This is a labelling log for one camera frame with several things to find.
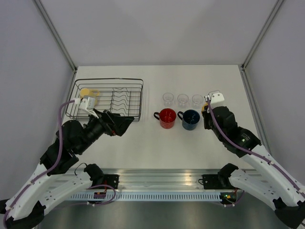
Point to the left aluminium frame post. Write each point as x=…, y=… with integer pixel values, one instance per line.
x=49, y=23

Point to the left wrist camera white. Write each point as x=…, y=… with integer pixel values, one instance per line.
x=87, y=104

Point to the black wire dish rack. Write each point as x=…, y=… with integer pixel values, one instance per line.
x=118, y=95

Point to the red mug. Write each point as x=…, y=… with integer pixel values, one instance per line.
x=166, y=117

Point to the pale yellow mug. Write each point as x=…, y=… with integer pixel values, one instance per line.
x=89, y=92

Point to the blue mug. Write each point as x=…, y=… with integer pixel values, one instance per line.
x=189, y=118

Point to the right aluminium frame post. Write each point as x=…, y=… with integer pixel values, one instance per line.
x=263, y=31

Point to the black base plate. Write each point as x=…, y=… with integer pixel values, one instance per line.
x=212, y=182
x=111, y=180

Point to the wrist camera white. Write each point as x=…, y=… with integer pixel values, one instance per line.
x=216, y=99
x=87, y=104

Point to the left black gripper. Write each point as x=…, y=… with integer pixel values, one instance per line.
x=113, y=123

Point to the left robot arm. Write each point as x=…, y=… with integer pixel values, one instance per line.
x=34, y=200

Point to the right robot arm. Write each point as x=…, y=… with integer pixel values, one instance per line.
x=281, y=191

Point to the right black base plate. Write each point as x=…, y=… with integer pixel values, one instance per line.
x=212, y=182

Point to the clear glass cup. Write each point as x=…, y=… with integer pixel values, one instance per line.
x=197, y=101
x=168, y=99
x=183, y=100

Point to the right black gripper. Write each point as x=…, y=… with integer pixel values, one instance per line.
x=206, y=115

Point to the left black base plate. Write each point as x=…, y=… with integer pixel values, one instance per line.
x=111, y=180

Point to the aluminium frame post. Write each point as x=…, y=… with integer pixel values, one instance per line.
x=49, y=23
x=263, y=31

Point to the white slotted cable duct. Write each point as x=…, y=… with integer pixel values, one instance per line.
x=147, y=196

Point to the aluminium front rail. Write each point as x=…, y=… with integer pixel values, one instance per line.
x=159, y=179

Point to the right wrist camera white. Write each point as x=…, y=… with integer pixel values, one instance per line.
x=216, y=99

